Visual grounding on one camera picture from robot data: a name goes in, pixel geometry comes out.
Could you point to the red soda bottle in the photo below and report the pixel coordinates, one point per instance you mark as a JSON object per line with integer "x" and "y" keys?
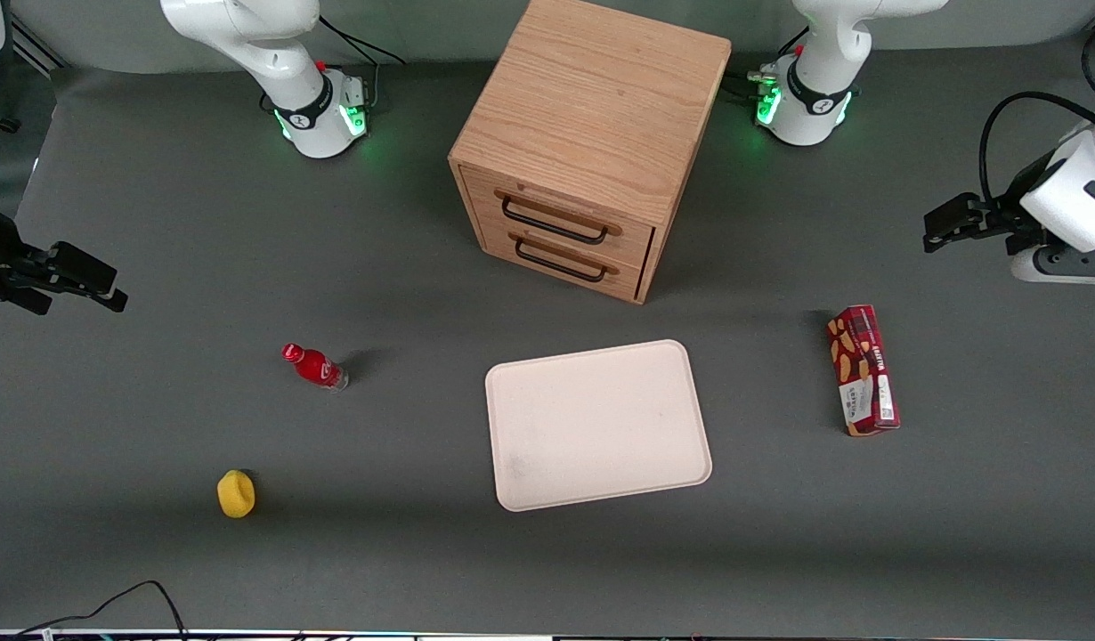
{"x": 314, "y": 366}

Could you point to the beige plastic tray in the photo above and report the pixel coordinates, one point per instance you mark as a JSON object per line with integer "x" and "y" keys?
{"x": 596, "y": 427}

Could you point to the wooden drawer front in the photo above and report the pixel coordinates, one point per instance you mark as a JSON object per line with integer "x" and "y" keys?
{"x": 636, "y": 240}
{"x": 498, "y": 245}

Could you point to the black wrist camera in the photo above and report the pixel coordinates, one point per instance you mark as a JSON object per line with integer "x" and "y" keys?
{"x": 83, "y": 265}
{"x": 957, "y": 214}

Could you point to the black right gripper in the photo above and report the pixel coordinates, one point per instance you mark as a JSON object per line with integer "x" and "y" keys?
{"x": 0, "y": 267}

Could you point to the wooden drawer cabinet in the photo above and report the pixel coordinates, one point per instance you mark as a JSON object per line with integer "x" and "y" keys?
{"x": 592, "y": 98}

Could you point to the black tripod foot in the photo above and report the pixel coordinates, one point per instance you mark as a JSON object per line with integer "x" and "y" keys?
{"x": 4, "y": 123}

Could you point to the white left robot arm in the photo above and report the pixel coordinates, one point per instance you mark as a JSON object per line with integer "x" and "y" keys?
{"x": 810, "y": 116}

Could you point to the yellow lemon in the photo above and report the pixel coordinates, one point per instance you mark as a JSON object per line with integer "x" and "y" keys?
{"x": 236, "y": 495}

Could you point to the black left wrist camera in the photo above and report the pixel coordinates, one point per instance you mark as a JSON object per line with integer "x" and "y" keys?
{"x": 957, "y": 214}

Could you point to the red cookie box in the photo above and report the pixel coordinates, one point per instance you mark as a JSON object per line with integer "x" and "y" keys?
{"x": 863, "y": 369}

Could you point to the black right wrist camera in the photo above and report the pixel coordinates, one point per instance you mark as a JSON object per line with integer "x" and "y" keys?
{"x": 83, "y": 265}

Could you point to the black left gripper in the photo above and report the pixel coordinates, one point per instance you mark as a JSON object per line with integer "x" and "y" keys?
{"x": 1001, "y": 219}

